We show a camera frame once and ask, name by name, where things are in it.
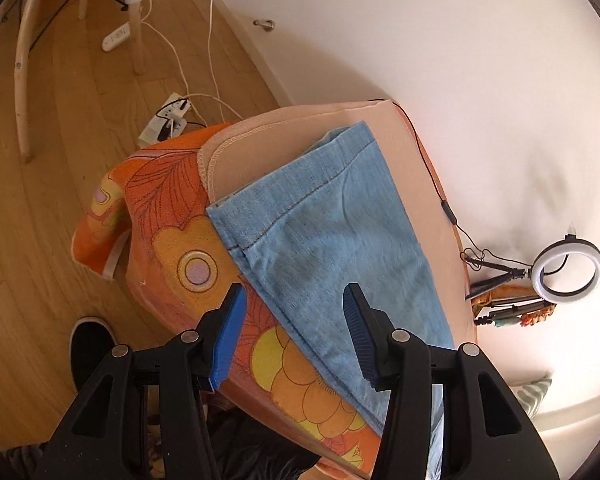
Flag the light blue denim pants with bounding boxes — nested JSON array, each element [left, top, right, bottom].
[[206, 120, 456, 480]]

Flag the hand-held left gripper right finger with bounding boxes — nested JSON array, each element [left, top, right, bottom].
[[342, 282, 561, 480]]

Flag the white cable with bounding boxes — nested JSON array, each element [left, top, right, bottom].
[[141, 0, 191, 101], [187, 0, 245, 122]]

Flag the white green patterned pillow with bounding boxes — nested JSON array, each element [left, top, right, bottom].
[[507, 375, 553, 418]]

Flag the blue chair with wooden legs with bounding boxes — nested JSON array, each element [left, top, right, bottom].
[[0, 0, 191, 163]]

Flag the ring light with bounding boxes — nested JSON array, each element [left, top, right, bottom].
[[530, 235, 600, 306]]

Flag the black tripod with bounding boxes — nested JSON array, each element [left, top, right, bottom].
[[465, 260, 533, 302]]

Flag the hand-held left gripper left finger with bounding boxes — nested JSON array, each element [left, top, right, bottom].
[[32, 282, 248, 480]]

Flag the orange floral bed sheet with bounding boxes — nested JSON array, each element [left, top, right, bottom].
[[70, 102, 481, 480]]

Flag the black folded stand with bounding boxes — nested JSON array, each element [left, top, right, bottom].
[[475, 310, 548, 328]]

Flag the person's black shoe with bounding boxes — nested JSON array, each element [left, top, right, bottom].
[[70, 316, 118, 396]]

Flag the black cable with inline controller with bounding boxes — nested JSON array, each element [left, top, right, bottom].
[[367, 99, 486, 268]]

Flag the person's dark clothing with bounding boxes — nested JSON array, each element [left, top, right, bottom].
[[145, 395, 326, 480]]

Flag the white power strip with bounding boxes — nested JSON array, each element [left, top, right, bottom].
[[139, 92, 193, 149]]

